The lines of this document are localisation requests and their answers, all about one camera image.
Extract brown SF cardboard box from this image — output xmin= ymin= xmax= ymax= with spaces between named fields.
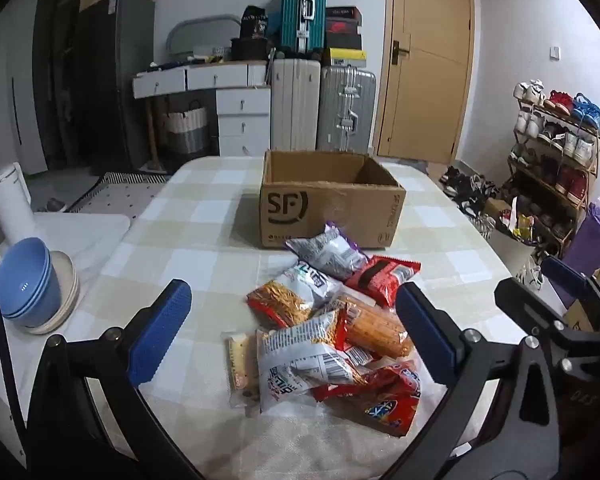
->
xmin=259 ymin=151 xmax=406 ymax=249

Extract red star snack bag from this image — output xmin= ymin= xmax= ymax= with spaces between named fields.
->
xmin=312 ymin=360 xmax=422 ymax=437

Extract silver purple snack bag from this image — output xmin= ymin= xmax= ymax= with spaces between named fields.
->
xmin=285 ymin=222 xmax=370 ymax=282

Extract woven laundry basket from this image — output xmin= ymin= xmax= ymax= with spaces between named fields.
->
xmin=163 ymin=101 xmax=209 ymax=155

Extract beige suitcase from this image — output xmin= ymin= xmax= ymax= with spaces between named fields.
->
xmin=270 ymin=58 xmax=321 ymax=151

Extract cream cracker package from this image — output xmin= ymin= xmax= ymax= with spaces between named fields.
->
xmin=224 ymin=333 xmax=260 ymax=410

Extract blue plastic bowls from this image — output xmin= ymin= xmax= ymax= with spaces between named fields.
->
xmin=0 ymin=237 xmax=52 ymax=327

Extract wooden shoe rack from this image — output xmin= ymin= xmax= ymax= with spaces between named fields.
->
xmin=501 ymin=79 xmax=600 ymax=257

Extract checkered beige tablecloth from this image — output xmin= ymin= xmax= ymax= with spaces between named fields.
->
xmin=65 ymin=157 xmax=525 ymax=479

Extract grey oval mirror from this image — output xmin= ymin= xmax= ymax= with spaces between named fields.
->
xmin=166 ymin=14 xmax=240 ymax=61

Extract beige plate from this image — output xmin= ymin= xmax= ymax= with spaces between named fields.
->
xmin=22 ymin=250 xmax=80 ymax=335

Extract orange noodle snack bag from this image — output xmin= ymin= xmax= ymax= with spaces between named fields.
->
xmin=246 ymin=260 xmax=342 ymax=328

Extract yellow black shoe box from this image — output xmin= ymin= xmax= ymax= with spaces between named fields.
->
xmin=323 ymin=48 xmax=367 ymax=68

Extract white blue-text snack bag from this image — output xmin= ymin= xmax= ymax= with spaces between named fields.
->
xmin=256 ymin=310 xmax=365 ymax=412

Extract patterned floor rug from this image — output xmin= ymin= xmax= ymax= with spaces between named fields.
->
xmin=67 ymin=172 xmax=170 ymax=220

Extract black refrigerator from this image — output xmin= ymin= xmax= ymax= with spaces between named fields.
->
xmin=71 ymin=0 xmax=155 ymax=171

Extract wooden door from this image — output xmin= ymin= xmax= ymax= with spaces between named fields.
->
xmin=374 ymin=0 xmax=475 ymax=164

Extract stacked black shoe boxes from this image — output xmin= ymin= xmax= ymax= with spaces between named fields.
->
xmin=325 ymin=6 xmax=363 ymax=50

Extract red barcode snack bag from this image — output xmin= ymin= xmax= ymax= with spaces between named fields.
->
xmin=346 ymin=256 xmax=422 ymax=309

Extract teal suitcase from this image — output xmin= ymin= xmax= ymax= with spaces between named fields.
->
xmin=279 ymin=0 xmax=326 ymax=54

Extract white drawer desk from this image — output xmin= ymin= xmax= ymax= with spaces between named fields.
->
xmin=132 ymin=61 xmax=272 ymax=157

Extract silver aluminium suitcase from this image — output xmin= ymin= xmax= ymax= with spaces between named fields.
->
xmin=316 ymin=66 xmax=376 ymax=154

